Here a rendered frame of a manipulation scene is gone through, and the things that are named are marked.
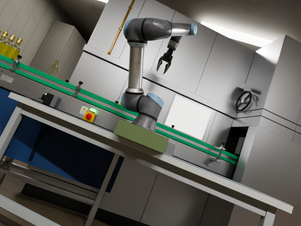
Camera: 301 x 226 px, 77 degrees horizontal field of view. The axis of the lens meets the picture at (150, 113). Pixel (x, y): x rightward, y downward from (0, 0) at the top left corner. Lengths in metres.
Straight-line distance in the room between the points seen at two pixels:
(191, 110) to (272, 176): 0.86
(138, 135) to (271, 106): 1.30
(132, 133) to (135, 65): 0.41
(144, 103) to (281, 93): 1.30
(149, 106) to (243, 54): 1.53
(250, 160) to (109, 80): 1.39
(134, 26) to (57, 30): 3.69
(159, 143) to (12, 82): 1.16
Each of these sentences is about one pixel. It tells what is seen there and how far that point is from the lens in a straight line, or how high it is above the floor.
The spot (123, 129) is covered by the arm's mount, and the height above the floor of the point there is 0.79.
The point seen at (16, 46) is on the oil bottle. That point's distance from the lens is 1.90.
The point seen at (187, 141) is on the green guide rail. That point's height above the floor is 0.91.
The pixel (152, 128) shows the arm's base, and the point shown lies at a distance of 1.06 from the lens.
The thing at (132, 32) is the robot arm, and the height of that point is 1.29.
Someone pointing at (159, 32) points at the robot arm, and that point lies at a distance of 1.08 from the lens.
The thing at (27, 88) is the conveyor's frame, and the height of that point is 0.81.
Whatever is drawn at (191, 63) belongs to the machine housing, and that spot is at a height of 1.68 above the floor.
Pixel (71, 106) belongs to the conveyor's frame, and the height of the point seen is 0.81.
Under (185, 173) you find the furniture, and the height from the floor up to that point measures 0.70.
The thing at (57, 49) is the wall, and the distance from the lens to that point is 4.48.
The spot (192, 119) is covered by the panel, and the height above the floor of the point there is 1.15.
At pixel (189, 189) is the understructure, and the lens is 1.97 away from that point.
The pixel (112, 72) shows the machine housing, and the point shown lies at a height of 1.26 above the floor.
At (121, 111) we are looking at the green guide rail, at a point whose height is 0.92.
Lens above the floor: 0.76
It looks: 9 degrees up
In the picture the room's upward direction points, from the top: 22 degrees clockwise
